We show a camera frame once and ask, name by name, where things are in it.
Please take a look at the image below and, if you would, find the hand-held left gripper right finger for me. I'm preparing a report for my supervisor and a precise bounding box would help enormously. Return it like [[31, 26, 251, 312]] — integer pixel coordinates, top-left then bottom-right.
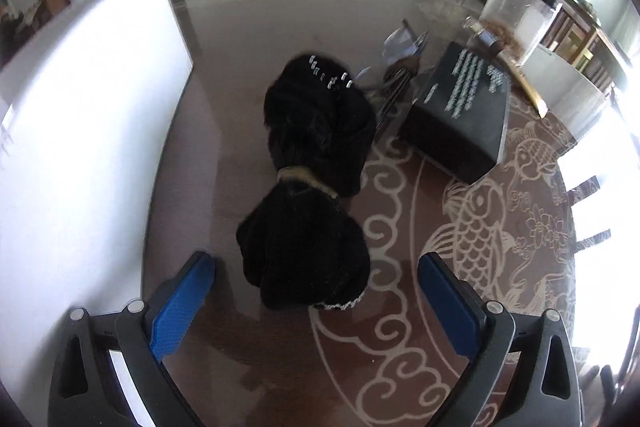
[[417, 252, 583, 427]]

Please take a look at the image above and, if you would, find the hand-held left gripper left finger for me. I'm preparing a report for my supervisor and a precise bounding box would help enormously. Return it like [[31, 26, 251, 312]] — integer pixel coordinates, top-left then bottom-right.
[[47, 251, 218, 427]]

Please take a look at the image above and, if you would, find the black fuzzy bow hair clip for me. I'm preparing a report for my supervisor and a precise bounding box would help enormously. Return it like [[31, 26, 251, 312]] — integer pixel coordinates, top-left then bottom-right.
[[236, 53, 377, 312]]

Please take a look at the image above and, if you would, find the brown patterned table mat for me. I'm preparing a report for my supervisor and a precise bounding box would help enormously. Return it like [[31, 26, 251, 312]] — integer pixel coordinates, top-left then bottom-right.
[[145, 0, 581, 427]]

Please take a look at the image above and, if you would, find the black box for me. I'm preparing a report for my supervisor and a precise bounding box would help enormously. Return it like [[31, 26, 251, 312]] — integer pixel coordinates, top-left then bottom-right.
[[397, 41, 512, 185]]

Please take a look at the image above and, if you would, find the white panel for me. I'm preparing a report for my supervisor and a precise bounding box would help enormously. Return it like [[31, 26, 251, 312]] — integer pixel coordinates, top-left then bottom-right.
[[0, 0, 193, 358]]

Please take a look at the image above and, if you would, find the brown hair clip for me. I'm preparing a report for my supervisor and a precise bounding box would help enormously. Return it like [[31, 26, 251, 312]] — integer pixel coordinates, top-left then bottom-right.
[[380, 54, 423, 94]]

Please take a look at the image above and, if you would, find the clear plastic hair clip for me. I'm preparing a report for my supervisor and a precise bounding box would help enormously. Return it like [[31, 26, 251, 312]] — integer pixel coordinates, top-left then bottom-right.
[[381, 21, 431, 60]]

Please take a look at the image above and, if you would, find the glass jar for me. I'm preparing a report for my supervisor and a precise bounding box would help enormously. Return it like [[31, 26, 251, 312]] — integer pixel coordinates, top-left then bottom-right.
[[462, 16, 506, 52]]

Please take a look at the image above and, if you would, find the clear fish tank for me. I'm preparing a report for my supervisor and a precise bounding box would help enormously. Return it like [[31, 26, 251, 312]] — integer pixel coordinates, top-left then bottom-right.
[[480, 0, 563, 68]]

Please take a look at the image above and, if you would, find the wooden shelf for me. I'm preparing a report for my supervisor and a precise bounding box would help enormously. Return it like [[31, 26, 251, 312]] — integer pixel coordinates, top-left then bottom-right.
[[540, 0, 621, 92]]

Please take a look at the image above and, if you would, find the dark wooden furniture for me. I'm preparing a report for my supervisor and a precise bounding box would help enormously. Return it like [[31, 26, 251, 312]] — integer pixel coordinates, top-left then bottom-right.
[[0, 0, 71, 52]]

